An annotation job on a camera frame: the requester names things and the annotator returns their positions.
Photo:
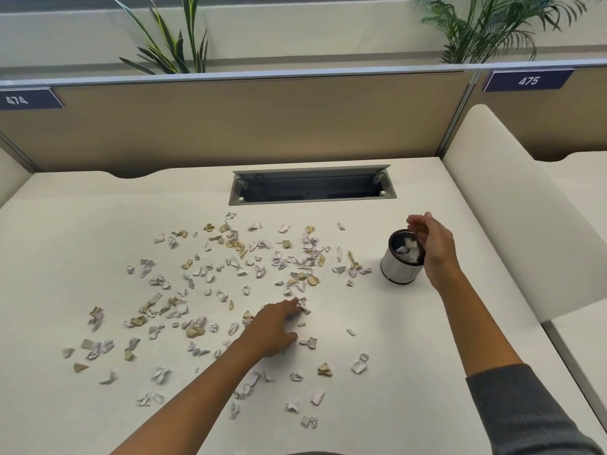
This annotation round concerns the wide beige desk partition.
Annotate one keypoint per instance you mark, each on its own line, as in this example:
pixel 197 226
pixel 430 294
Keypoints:
pixel 246 123

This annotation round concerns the striped long-leaf plant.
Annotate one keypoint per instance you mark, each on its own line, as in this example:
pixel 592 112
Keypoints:
pixel 175 56

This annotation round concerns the white round cup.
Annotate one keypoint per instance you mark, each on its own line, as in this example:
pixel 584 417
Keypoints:
pixel 398 272

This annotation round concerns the person's right hand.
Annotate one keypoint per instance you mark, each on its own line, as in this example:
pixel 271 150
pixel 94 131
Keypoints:
pixel 441 251

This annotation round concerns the person's right fingers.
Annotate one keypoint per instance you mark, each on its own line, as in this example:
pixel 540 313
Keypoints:
pixel 417 217

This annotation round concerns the green palm plant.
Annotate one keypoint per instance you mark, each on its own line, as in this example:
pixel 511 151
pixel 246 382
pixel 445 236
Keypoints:
pixel 488 33

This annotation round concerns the grey sleeve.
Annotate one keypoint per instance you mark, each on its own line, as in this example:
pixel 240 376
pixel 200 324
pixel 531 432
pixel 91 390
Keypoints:
pixel 526 412

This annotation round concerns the person's left thumb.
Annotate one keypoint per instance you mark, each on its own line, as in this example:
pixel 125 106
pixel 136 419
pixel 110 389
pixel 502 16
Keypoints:
pixel 290 338

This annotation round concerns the scatter of crumpled paper scraps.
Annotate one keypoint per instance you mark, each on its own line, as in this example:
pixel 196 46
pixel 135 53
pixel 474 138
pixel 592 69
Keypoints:
pixel 208 279

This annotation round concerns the person's right forearm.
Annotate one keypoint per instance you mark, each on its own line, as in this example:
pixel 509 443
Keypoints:
pixel 474 326

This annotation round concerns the dark blue desk label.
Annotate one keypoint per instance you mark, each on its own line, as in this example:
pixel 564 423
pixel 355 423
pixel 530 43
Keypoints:
pixel 28 99
pixel 529 80

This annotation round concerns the person's left forearm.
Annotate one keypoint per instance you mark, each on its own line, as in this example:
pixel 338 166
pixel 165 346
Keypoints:
pixel 199 398

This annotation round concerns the narrow beige desk partition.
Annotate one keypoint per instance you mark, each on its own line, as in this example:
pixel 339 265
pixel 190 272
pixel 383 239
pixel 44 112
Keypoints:
pixel 545 123

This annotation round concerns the paper scraps inside cup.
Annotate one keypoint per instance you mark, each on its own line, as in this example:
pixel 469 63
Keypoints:
pixel 408 251

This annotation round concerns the person's left hand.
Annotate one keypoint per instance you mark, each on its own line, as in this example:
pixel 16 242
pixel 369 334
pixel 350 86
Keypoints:
pixel 270 329

